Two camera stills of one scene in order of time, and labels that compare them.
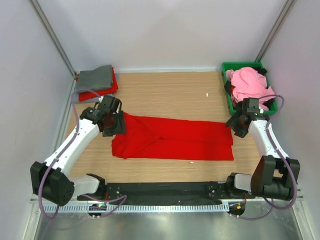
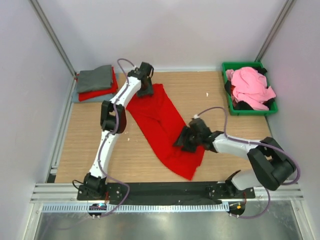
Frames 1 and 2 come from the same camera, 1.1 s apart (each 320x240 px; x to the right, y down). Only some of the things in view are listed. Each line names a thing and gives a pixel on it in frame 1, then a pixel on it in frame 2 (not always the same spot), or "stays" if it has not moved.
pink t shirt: [248, 83] stays
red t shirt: [153, 138] → [160, 121]
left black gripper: [120, 127] → [149, 91]
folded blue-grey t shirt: [97, 99] stays
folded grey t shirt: [99, 79] stays
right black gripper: [238, 132] → [179, 142]
